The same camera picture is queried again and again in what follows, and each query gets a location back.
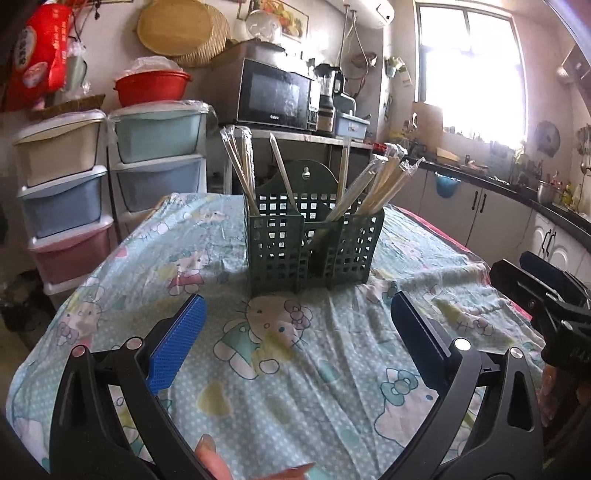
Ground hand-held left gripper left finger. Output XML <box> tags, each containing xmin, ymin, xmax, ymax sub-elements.
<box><xmin>48</xmin><ymin>292</ymin><xmax>218</xmax><ymax>480</ymax></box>

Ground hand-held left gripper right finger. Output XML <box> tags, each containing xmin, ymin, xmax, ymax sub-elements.
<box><xmin>383</xmin><ymin>291</ymin><xmax>546</xmax><ymax>480</ymax></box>

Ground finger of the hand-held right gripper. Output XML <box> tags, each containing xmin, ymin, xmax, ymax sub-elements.
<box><xmin>518</xmin><ymin>250</ymin><xmax>591</xmax><ymax>308</ymax></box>
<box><xmin>488</xmin><ymin>259</ymin><xmax>563</xmax><ymax>326</ymax></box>

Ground green plastic utensil basket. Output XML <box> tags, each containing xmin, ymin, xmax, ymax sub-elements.
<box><xmin>244</xmin><ymin>159</ymin><xmax>385</xmax><ymax>296</ymax></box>

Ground group of chopsticks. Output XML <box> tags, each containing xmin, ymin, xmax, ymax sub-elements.
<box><xmin>221</xmin><ymin>124</ymin><xmax>426</xmax><ymax>243</ymax></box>

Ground person's left hand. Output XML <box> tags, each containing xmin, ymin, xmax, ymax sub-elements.
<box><xmin>193</xmin><ymin>433</ymin><xmax>320</xmax><ymax>480</ymax></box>

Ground white kitchen cabinets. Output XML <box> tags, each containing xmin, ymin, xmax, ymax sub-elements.
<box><xmin>383</xmin><ymin>172</ymin><xmax>591</xmax><ymax>296</ymax></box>

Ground steel pot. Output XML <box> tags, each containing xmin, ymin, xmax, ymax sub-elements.
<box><xmin>536</xmin><ymin>181</ymin><xmax>562</xmax><ymax>206</ymax></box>

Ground black countertop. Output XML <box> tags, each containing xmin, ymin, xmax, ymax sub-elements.
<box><xmin>369</xmin><ymin>148</ymin><xmax>591</xmax><ymax>241</ymax></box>

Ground blue hanging bin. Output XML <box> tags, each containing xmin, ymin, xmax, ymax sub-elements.
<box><xmin>435</xmin><ymin>172</ymin><xmax>462</xmax><ymax>199</ymax></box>

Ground printed light blue cloth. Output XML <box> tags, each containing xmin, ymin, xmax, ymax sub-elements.
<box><xmin>7</xmin><ymin>191</ymin><xmax>546</xmax><ymax>480</ymax></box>

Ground wooden cutting board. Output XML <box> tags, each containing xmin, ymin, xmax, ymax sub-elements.
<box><xmin>411</xmin><ymin>102</ymin><xmax>445</xmax><ymax>154</ymax></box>

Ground range hood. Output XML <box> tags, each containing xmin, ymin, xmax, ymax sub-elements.
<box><xmin>556</xmin><ymin>44</ymin><xmax>591</xmax><ymax>95</ymax></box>

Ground window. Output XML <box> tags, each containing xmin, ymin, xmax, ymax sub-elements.
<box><xmin>416</xmin><ymin>0</ymin><xmax>528</xmax><ymax>149</ymax></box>

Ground beige blue pink drawer tower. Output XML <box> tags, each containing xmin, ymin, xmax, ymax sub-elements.
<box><xmin>13</xmin><ymin>110</ymin><xmax>115</xmax><ymax>296</ymax></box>

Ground blue dish box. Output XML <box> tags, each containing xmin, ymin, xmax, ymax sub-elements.
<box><xmin>335</xmin><ymin>95</ymin><xmax>373</xmax><ymax>139</ymax></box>

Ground metal shelf table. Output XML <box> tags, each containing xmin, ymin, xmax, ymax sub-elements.
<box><xmin>222</xmin><ymin>129</ymin><xmax>376</xmax><ymax>197</ymax></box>

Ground red plastic basin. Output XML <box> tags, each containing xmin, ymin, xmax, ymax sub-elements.
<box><xmin>114</xmin><ymin>56</ymin><xmax>193</xmax><ymax>108</ymax></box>

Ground shallow woven basket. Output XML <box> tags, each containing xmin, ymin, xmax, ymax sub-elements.
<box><xmin>30</xmin><ymin>93</ymin><xmax>106</xmax><ymax>122</ymax></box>

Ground black microwave oven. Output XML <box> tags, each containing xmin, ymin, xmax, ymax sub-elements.
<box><xmin>235</xmin><ymin>58</ymin><xmax>320</xmax><ymax>134</ymax></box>

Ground black blender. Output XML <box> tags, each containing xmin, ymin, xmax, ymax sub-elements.
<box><xmin>314</xmin><ymin>64</ymin><xmax>345</xmax><ymax>137</ymax></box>

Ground grey pot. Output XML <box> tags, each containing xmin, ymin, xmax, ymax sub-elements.
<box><xmin>245</xmin><ymin>41</ymin><xmax>288</xmax><ymax>64</ymax></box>

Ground white water heater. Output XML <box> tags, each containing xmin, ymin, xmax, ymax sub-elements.
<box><xmin>344</xmin><ymin>0</ymin><xmax>396</xmax><ymax>30</ymax></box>

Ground round bamboo board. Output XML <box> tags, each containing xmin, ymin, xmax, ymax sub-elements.
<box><xmin>137</xmin><ymin>0</ymin><xmax>216</xmax><ymax>59</ymax></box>

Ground red plastic bag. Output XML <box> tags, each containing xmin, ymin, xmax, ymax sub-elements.
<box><xmin>7</xmin><ymin>2</ymin><xmax>75</xmax><ymax>110</ymax></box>

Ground clear round lid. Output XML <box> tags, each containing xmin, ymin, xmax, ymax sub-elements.
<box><xmin>245</xmin><ymin>9</ymin><xmax>282</xmax><ymax>43</ymax></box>

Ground round grey wall fan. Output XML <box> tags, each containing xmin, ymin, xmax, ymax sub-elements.
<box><xmin>534</xmin><ymin>121</ymin><xmax>562</xmax><ymax>154</ymax></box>

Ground fruit wall picture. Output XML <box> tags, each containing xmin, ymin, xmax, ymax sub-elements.
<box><xmin>249</xmin><ymin>0</ymin><xmax>310</xmax><ymax>43</ymax></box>

